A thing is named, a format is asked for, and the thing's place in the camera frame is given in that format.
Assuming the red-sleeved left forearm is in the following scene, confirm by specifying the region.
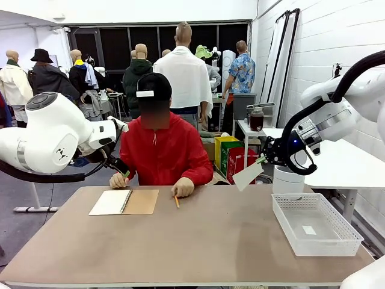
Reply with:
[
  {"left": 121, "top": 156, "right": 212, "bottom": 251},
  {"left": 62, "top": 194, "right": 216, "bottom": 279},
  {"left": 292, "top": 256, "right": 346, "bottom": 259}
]
[{"left": 185, "top": 167, "right": 214, "bottom": 189}]

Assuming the yellow green bag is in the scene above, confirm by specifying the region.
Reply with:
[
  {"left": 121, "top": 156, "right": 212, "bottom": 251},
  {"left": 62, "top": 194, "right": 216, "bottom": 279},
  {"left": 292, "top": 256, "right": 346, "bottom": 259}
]
[{"left": 214, "top": 135, "right": 241, "bottom": 178}]

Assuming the small white side table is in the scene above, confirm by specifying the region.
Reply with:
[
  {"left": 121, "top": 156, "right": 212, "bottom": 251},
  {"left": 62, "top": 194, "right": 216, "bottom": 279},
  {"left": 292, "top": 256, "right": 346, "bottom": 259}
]
[{"left": 236, "top": 119, "right": 265, "bottom": 185}]

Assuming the grey bin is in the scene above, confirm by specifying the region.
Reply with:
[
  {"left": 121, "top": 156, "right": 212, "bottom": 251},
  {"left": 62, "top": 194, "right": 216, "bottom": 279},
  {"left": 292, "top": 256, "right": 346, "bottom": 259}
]
[{"left": 233, "top": 93, "right": 257, "bottom": 121}]

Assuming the black right arm hose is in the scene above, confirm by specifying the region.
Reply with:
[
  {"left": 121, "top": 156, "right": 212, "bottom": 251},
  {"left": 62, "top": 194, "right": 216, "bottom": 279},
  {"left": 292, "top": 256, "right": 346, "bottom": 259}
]
[{"left": 281, "top": 50, "right": 385, "bottom": 175}]

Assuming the white cylindrical trash bin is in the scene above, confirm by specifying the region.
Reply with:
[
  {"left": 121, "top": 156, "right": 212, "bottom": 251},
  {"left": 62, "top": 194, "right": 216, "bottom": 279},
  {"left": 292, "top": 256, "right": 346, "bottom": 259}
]
[{"left": 273, "top": 164, "right": 305, "bottom": 195}]

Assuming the white perforated plastic basket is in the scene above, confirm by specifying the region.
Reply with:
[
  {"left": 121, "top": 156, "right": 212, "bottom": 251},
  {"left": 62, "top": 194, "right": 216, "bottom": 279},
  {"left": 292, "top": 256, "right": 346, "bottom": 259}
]
[{"left": 271, "top": 193, "right": 365, "bottom": 256}]

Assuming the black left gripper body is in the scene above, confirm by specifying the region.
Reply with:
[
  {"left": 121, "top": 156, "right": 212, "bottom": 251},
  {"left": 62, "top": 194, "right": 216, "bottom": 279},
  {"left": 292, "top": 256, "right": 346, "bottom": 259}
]
[{"left": 105, "top": 155, "right": 131, "bottom": 175}]

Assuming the grey metal tool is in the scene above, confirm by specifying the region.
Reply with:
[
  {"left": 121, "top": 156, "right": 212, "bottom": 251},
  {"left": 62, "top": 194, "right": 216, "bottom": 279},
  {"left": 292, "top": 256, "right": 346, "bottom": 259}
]
[{"left": 246, "top": 102, "right": 276, "bottom": 111}]

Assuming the person's right hand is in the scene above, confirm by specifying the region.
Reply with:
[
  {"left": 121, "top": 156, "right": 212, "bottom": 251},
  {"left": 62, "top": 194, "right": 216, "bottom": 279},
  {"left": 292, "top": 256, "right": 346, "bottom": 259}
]
[{"left": 109, "top": 173, "right": 130, "bottom": 190}]

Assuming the black left arm hose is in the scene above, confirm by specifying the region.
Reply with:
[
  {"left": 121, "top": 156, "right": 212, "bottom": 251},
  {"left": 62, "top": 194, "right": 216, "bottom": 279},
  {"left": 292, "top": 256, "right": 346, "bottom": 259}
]
[{"left": 0, "top": 159, "right": 87, "bottom": 184}]

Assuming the black arm hose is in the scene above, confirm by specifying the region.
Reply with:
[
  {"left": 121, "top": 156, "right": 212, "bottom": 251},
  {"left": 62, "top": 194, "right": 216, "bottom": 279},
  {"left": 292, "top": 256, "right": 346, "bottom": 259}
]
[
  {"left": 281, "top": 50, "right": 385, "bottom": 175},
  {"left": 0, "top": 159, "right": 87, "bottom": 184}
]

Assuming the mannequin with hawaiian shirt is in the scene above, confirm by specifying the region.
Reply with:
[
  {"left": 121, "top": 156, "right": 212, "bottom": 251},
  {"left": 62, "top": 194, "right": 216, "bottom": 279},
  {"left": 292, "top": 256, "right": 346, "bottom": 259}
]
[{"left": 221, "top": 40, "right": 256, "bottom": 135}]

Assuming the red-sleeved right forearm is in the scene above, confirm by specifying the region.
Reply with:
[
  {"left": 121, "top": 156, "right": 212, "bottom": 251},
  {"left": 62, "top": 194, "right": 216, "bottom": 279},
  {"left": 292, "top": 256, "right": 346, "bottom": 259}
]
[{"left": 119, "top": 156, "right": 139, "bottom": 181}]

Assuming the white paper sheet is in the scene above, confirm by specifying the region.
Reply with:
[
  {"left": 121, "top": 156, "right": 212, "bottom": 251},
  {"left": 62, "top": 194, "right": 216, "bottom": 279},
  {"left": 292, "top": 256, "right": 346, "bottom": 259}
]
[{"left": 232, "top": 162, "right": 265, "bottom": 192}]

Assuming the red hoodie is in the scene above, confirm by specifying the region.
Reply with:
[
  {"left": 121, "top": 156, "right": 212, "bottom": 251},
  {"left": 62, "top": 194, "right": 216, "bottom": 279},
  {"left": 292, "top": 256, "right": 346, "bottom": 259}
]
[{"left": 119, "top": 111, "right": 214, "bottom": 186}]

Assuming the large white table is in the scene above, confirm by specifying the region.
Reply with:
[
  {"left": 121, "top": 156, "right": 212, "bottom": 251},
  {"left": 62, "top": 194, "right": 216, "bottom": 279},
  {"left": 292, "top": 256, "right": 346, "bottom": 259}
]
[{"left": 261, "top": 128, "right": 385, "bottom": 223}]

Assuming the white tower appliance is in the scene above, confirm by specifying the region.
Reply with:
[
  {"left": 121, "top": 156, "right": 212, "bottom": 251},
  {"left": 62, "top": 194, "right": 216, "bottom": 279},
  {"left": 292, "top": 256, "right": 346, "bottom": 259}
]
[{"left": 221, "top": 49, "right": 237, "bottom": 88}]

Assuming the brown cardboard piece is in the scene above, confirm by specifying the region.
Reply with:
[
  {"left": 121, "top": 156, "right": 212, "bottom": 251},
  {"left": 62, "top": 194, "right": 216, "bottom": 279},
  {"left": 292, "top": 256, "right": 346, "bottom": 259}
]
[{"left": 207, "top": 171, "right": 229, "bottom": 185}]

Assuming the mannequin with black hat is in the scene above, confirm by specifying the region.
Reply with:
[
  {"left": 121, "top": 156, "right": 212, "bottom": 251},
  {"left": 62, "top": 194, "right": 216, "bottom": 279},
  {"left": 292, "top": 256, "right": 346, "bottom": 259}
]
[{"left": 28, "top": 48, "right": 81, "bottom": 102}]

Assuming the mannequin with white cape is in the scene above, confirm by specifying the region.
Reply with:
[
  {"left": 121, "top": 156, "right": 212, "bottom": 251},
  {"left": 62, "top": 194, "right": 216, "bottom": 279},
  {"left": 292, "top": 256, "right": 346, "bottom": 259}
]
[{"left": 152, "top": 21, "right": 214, "bottom": 130}]

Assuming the mannequin with dark green hoodie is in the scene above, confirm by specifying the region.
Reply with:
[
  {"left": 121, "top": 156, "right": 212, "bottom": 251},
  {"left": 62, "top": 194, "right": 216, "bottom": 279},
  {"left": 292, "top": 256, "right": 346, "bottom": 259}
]
[{"left": 122, "top": 43, "right": 154, "bottom": 120}]

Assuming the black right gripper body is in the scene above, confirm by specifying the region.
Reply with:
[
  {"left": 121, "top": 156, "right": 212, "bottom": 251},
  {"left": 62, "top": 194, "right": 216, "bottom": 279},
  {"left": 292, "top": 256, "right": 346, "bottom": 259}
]
[{"left": 264, "top": 137, "right": 292, "bottom": 167}]

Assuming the white floor stand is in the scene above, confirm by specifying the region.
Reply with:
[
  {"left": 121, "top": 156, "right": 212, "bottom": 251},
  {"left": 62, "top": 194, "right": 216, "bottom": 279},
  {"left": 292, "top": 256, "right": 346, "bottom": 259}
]
[{"left": 13, "top": 182, "right": 60, "bottom": 213}]

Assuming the black cap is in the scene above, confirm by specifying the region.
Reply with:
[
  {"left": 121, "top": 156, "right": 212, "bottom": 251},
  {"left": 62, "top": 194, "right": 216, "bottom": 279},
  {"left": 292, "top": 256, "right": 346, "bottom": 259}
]
[{"left": 137, "top": 72, "right": 173, "bottom": 102}]

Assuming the black-framed white panel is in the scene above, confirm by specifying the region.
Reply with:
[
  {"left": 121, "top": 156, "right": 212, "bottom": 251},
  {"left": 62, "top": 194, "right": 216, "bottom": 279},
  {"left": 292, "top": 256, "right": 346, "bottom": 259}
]
[
  {"left": 272, "top": 8, "right": 301, "bottom": 129},
  {"left": 260, "top": 10, "right": 291, "bottom": 105}
]

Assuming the mannequin with green hat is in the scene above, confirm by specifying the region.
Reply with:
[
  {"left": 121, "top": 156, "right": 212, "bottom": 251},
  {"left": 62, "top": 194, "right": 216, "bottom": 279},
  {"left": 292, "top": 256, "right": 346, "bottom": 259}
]
[{"left": 194, "top": 45, "right": 223, "bottom": 93}]

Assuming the green printed bag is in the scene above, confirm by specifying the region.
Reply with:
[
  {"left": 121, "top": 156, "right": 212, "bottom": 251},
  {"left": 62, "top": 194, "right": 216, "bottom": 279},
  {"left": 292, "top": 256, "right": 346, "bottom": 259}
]
[{"left": 221, "top": 141, "right": 245, "bottom": 178}]

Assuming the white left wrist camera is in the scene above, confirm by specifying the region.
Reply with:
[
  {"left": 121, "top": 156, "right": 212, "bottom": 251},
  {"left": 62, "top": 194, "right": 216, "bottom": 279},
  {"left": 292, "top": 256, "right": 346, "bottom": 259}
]
[{"left": 107, "top": 116, "right": 129, "bottom": 132}]

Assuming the grey green folded cloth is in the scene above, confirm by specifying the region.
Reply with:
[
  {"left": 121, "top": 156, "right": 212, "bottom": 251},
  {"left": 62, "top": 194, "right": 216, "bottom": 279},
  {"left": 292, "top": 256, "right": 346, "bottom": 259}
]
[{"left": 200, "top": 131, "right": 222, "bottom": 144}]

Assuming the person's left hand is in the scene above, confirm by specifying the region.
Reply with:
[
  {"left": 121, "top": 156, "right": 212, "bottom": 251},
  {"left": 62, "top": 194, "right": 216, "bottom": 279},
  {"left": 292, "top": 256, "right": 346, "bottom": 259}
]
[{"left": 171, "top": 176, "right": 195, "bottom": 198}]

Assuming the mannequin with yellow collar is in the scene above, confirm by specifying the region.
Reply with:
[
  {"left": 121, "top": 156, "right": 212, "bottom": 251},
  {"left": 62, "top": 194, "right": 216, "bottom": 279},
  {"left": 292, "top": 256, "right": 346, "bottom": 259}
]
[{"left": 69, "top": 49, "right": 109, "bottom": 121}]

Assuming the brown spiral notebook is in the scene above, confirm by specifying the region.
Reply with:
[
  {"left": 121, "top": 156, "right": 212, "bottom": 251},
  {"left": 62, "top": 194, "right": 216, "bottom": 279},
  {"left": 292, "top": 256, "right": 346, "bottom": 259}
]
[{"left": 88, "top": 188, "right": 159, "bottom": 216}]

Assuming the glass jar with dark liquid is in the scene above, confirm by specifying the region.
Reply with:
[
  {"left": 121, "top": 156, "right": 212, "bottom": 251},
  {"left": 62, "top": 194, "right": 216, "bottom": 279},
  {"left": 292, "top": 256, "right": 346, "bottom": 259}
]
[{"left": 250, "top": 107, "right": 265, "bottom": 132}]

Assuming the mannequin with cream jacket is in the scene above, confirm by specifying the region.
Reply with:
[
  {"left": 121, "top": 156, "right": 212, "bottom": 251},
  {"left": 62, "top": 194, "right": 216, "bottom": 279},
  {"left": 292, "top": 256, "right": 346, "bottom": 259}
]
[{"left": 0, "top": 50, "right": 34, "bottom": 129}]

